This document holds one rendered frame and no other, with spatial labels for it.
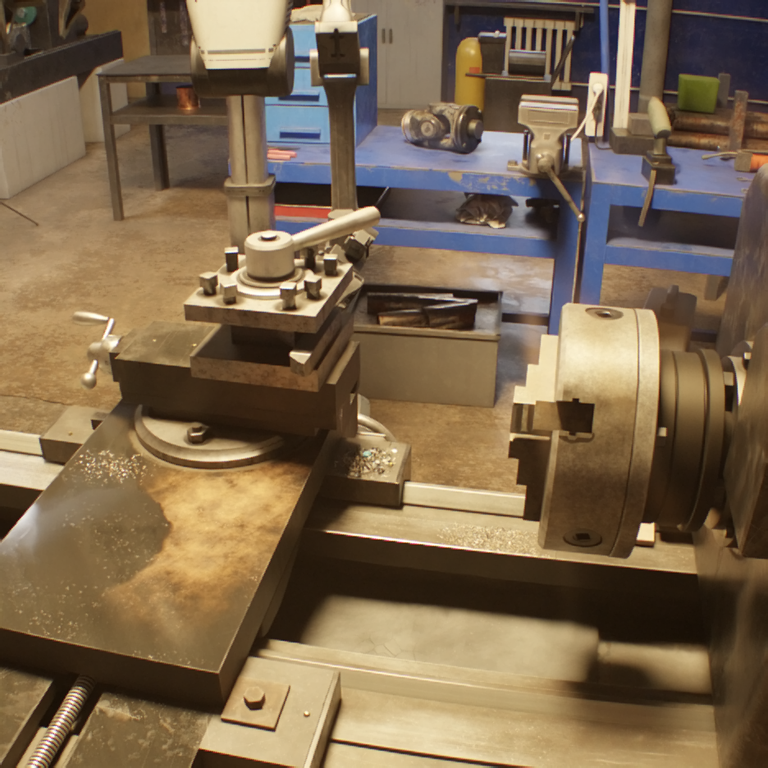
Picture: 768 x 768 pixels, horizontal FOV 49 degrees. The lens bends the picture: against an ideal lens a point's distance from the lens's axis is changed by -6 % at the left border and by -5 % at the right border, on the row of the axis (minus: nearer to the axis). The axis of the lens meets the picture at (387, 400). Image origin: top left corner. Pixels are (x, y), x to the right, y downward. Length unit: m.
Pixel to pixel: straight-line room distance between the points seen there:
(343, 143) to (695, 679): 1.13
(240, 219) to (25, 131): 4.06
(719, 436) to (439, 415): 2.22
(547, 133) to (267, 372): 1.51
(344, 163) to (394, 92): 5.93
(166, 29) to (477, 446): 3.40
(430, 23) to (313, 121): 4.72
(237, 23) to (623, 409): 1.35
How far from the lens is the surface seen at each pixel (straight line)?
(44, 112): 6.22
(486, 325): 3.06
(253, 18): 1.91
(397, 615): 1.19
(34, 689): 0.97
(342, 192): 1.74
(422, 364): 3.00
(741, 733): 0.87
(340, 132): 1.71
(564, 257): 2.68
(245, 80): 1.95
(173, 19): 5.37
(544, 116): 2.44
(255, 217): 2.05
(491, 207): 2.73
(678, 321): 2.99
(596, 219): 2.64
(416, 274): 4.11
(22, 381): 3.48
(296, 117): 2.87
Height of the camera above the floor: 1.56
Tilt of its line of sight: 30 degrees down
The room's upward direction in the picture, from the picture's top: straight up
